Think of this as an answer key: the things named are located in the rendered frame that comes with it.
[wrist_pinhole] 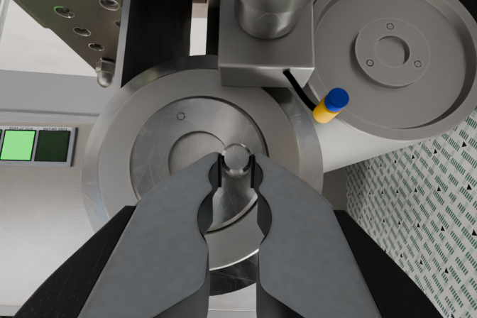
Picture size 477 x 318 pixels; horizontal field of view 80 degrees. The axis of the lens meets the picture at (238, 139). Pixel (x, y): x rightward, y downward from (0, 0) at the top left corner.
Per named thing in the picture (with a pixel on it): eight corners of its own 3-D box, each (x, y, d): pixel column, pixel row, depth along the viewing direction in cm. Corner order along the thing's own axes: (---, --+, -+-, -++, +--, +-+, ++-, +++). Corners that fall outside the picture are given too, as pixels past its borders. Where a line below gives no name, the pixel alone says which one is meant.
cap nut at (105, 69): (112, 59, 51) (109, 83, 50) (120, 69, 55) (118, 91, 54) (91, 59, 51) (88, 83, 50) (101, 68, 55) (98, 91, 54)
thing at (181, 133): (143, 87, 16) (274, 103, 16) (153, 99, 18) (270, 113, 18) (115, 222, 15) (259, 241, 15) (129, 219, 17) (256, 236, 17)
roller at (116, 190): (292, 63, 17) (311, 266, 15) (260, 145, 43) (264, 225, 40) (102, 71, 17) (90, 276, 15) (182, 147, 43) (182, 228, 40)
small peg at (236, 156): (258, 162, 13) (231, 179, 13) (254, 169, 15) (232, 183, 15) (240, 136, 13) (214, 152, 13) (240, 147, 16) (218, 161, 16)
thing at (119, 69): (143, -121, 23) (118, 101, 19) (190, 40, 46) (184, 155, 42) (137, -121, 23) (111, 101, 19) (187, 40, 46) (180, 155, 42)
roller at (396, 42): (473, -29, 19) (505, 144, 17) (341, 99, 44) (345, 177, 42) (297, -34, 19) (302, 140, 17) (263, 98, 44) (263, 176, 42)
